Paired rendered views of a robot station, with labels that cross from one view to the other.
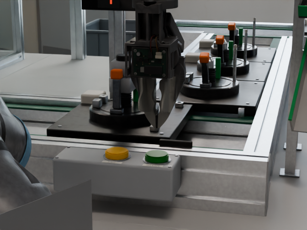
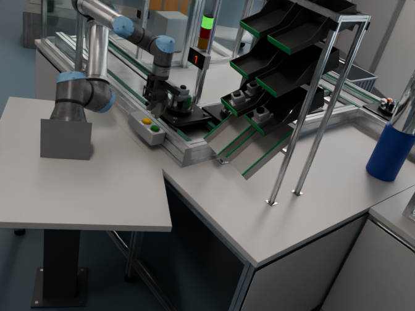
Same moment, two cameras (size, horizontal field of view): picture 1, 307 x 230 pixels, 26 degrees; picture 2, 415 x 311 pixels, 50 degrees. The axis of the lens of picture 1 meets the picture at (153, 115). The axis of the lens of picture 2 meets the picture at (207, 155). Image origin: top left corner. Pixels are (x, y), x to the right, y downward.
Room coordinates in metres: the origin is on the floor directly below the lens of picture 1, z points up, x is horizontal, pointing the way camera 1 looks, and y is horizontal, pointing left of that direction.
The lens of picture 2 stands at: (-0.29, -1.10, 1.94)
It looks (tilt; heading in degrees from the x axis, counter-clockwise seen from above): 31 degrees down; 31
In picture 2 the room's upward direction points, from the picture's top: 14 degrees clockwise
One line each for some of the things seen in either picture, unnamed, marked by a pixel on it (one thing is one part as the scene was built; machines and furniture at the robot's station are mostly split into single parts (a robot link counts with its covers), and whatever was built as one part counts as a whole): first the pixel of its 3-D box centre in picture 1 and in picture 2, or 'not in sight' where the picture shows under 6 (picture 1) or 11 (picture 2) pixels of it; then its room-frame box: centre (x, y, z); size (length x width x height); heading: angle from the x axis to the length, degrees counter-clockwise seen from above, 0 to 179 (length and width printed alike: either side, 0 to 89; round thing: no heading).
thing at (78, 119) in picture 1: (124, 120); (178, 110); (1.29, 0.06, 0.96); 0.24 x 0.24 x 0.02; 77
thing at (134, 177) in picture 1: (117, 172); (146, 127); (1.07, 0.06, 0.93); 0.21 x 0.07 x 0.06; 77
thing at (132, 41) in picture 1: (154, 38); (157, 87); (1.03, 0.00, 1.17); 0.09 x 0.08 x 0.12; 166
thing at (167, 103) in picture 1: (164, 103); (155, 111); (1.03, -0.02, 1.07); 0.06 x 0.03 x 0.09; 166
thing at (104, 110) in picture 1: (124, 111); (179, 107); (1.29, 0.06, 0.98); 0.14 x 0.14 x 0.02
